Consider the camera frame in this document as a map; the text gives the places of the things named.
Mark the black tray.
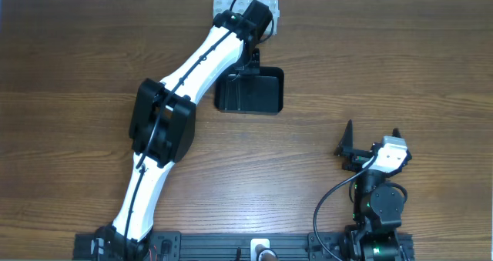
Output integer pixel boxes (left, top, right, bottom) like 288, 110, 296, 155
213, 65, 285, 116

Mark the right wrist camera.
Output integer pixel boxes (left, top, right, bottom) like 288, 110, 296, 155
372, 136, 412, 174

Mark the clear test tube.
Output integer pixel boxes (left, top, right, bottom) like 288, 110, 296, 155
224, 75, 234, 111
234, 74, 245, 111

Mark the mounting rail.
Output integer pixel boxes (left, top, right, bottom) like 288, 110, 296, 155
72, 231, 415, 261

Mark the white test tube rack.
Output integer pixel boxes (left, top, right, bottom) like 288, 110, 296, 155
213, 0, 281, 35

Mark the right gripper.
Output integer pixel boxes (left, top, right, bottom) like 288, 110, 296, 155
333, 119, 401, 172

